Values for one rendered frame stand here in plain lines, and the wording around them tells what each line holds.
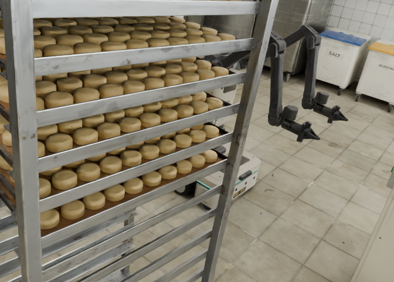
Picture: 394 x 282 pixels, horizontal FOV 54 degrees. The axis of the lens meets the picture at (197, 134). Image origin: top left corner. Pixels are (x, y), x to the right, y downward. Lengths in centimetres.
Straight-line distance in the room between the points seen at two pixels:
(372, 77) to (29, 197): 492
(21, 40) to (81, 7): 12
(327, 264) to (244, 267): 51
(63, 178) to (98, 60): 27
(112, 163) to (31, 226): 23
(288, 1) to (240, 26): 77
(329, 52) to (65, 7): 493
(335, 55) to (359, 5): 90
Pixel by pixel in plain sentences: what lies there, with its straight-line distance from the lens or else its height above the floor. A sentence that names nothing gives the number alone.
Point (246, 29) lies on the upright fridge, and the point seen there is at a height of 56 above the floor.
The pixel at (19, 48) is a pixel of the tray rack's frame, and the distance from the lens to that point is 60.
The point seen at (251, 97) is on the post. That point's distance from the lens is 105.
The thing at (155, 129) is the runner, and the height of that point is 115.
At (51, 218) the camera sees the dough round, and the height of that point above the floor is 97.
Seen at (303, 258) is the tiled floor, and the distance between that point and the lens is 243.
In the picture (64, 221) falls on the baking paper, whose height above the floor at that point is 95.
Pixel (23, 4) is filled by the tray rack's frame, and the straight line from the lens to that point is 59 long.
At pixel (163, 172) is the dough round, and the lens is 104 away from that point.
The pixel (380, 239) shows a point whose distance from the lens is 197.
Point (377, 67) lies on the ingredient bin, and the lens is 531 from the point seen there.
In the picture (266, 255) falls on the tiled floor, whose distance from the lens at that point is 235.
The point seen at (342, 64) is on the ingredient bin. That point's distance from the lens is 543.
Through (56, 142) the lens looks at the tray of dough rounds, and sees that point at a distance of 78.
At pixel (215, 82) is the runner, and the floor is 123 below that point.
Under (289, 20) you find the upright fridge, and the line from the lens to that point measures 533.
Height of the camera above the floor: 153
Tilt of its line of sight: 26 degrees down
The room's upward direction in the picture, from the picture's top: 10 degrees clockwise
